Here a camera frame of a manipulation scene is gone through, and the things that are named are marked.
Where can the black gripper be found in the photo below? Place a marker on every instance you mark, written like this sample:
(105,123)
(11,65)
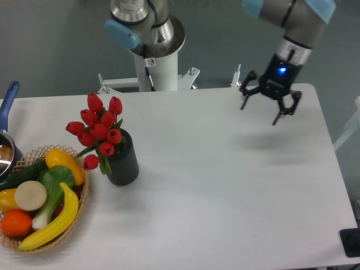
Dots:
(275,83)

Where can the red tulip bouquet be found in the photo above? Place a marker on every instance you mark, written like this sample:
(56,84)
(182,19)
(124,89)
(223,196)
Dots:
(99,132)

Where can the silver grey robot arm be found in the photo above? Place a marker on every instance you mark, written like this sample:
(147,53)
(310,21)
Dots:
(303,22)

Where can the dark grey ribbed vase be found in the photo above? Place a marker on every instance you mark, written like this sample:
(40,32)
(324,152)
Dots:
(122,166)

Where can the table clamp screw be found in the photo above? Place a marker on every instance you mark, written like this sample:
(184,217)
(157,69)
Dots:
(235,83)

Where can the black box at edge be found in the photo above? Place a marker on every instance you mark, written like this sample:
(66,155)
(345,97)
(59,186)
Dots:
(350,241)

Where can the green bok choy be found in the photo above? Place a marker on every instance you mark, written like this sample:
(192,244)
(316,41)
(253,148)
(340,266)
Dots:
(51,179)

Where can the woven wicker basket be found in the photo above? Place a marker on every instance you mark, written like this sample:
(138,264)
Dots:
(30,158)

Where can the green cucumber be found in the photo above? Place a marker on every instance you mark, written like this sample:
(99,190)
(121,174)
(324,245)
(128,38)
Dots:
(28,173)

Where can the beige round radish slice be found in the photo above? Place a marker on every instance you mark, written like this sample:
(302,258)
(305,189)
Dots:
(30,195)

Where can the yellow banana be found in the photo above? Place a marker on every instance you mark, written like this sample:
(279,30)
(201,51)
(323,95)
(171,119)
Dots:
(58,225)

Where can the yellow bell pepper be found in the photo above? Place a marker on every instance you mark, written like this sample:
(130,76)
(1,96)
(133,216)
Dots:
(7,200)

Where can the orange fruit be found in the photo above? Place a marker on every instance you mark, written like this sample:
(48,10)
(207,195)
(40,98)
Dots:
(16,223)

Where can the white clamp bracket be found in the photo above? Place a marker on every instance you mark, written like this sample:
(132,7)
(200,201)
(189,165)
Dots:
(185,81)

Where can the white frame bar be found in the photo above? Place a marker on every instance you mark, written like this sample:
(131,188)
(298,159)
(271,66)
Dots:
(351,126)

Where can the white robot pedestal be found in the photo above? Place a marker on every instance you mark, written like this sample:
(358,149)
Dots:
(157,66)

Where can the blue handled pot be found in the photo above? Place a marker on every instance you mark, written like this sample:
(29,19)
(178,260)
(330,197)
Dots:
(10,153)

